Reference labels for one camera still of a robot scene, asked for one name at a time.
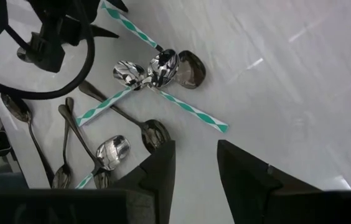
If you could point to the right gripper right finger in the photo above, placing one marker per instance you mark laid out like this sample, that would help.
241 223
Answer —
247 180

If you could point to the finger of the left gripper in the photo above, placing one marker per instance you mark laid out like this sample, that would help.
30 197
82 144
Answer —
119 4
101 33

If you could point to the black metal spoon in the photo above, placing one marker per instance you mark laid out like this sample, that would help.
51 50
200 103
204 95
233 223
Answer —
16 107
102 180
153 133
61 179

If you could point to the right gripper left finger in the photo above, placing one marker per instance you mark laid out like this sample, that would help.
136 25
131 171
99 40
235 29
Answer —
157 174

